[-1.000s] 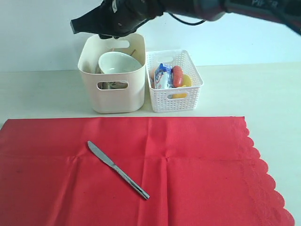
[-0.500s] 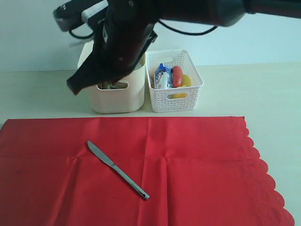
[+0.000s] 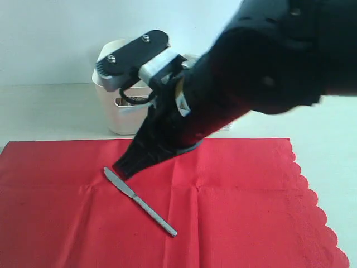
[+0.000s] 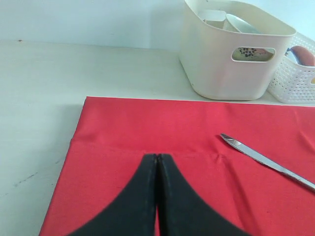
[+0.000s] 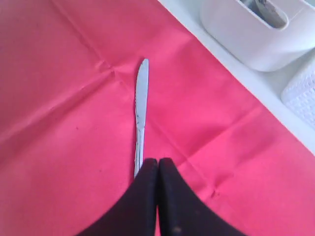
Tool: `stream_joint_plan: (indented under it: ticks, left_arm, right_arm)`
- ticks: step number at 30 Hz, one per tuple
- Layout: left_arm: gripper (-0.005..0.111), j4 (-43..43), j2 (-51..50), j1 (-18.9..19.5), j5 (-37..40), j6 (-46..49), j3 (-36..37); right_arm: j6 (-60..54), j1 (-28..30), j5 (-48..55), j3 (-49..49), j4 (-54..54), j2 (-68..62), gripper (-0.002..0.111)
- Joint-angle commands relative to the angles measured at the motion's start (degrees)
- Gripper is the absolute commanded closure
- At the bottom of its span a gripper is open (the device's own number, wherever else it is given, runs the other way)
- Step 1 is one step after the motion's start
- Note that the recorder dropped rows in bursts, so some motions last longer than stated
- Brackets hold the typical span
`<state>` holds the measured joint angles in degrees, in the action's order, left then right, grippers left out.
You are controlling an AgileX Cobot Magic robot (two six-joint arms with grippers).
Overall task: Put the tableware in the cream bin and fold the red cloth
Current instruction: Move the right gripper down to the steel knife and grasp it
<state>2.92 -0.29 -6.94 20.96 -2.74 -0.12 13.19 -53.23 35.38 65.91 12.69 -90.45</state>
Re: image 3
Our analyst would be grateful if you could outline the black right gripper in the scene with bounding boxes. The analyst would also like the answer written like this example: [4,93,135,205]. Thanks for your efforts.
[112,72,212,179]

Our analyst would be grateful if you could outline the metal table knife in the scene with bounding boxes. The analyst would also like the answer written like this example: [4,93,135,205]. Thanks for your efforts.
[103,167,178,237]

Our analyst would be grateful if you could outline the red table cloth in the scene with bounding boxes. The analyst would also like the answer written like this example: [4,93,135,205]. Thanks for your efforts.
[1,138,350,267]

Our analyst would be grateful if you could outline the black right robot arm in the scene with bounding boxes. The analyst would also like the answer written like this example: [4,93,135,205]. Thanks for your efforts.
[113,1,356,179]

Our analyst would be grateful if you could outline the cream plastic tub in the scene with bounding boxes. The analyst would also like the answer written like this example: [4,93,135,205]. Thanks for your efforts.
[92,39,151,135]

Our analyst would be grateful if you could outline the white perforated plastic basket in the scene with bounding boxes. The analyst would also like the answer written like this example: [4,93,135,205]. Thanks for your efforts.
[220,123,234,131]

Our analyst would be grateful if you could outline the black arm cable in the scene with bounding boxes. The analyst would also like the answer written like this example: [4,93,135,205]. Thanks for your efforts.
[119,80,157,106]

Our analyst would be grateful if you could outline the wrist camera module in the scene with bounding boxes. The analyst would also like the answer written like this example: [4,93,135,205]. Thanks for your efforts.
[95,30,186,92]

